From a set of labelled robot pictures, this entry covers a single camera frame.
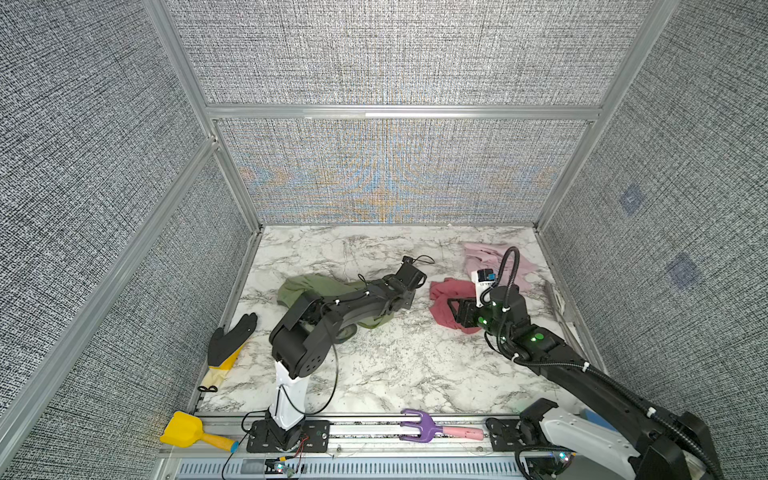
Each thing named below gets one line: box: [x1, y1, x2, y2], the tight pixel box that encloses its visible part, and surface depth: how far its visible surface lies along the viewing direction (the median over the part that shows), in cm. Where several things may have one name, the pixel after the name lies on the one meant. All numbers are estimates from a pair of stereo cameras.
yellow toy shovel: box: [160, 411, 239, 452], surface depth 75 cm
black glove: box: [207, 312, 258, 366], surface depth 93 cm
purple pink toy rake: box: [399, 409, 485, 443], surface depth 76 cm
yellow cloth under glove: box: [200, 344, 245, 387], surface depth 84 cm
